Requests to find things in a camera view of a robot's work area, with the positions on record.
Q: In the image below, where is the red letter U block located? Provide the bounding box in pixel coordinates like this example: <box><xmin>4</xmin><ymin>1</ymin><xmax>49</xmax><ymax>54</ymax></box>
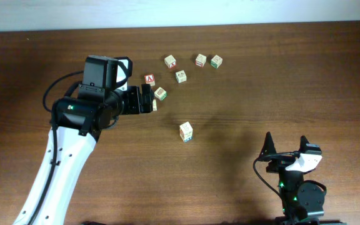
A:
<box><xmin>180</xmin><ymin>133</ymin><xmax>193</xmax><ymax>140</ymax></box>

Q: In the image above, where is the ice cream number four block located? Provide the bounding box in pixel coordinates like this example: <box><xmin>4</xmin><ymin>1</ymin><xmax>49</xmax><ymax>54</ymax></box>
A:
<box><xmin>183</xmin><ymin>136</ymin><xmax>193</xmax><ymax>143</ymax></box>

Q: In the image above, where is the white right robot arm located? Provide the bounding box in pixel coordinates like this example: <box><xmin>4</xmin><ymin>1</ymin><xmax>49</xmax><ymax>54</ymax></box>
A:
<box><xmin>254</xmin><ymin>132</ymin><xmax>327</xmax><ymax>224</ymax></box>

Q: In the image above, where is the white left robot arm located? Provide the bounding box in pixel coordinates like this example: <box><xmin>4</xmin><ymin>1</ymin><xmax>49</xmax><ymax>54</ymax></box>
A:
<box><xmin>15</xmin><ymin>55</ymin><xmax>154</xmax><ymax>224</ymax></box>

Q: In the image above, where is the red edged picture block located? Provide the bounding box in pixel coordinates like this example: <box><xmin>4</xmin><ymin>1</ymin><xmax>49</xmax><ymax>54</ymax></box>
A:
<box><xmin>195</xmin><ymin>54</ymin><xmax>207</xmax><ymax>68</ymax></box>

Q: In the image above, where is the red number nine block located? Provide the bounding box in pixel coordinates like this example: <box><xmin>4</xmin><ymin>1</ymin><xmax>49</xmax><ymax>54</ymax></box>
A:
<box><xmin>179</xmin><ymin>122</ymin><xmax>193</xmax><ymax>137</ymax></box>

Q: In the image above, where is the red letter K block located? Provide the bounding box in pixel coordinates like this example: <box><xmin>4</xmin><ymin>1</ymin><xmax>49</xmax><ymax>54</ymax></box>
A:
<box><xmin>164</xmin><ymin>55</ymin><xmax>177</xmax><ymax>69</ymax></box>

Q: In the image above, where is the green edged picture block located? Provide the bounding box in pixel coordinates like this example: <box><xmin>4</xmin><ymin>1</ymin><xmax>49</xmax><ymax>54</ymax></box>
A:
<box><xmin>211</xmin><ymin>55</ymin><xmax>223</xmax><ymax>69</ymax></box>

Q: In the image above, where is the pineapple picture wooden block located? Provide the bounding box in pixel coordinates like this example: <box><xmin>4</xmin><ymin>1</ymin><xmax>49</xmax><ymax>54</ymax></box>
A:
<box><xmin>154</xmin><ymin>87</ymin><xmax>167</xmax><ymax>101</ymax></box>

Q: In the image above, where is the red letter A block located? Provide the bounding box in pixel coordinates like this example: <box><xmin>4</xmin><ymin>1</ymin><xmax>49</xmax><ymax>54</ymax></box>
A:
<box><xmin>144</xmin><ymin>74</ymin><xmax>156</xmax><ymax>86</ymax></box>

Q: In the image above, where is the green edged number five block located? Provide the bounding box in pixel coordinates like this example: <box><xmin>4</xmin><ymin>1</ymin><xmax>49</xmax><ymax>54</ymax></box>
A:
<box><xmin>152</xmin><ymin>99</ymin><xmax>158</xmax><ymax>111</ymax></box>

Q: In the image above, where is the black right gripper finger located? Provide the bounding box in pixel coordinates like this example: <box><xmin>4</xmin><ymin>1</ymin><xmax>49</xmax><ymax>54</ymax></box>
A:
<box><xmin>299</xmin><ymin>136</ymin><xmax>309</xmax><ymax>153</ymax></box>
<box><xmin>258</xmin><ymin>132</ymin><xmax>276</xmax><ymax>162</ymax></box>

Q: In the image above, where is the blue edged wooden block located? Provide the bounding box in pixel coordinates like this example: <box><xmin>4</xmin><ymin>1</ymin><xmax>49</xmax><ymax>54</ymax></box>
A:
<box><xmin>175</xmin><ymin>70</ymin><xmax>187</xmax><ymax>83</ymax></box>

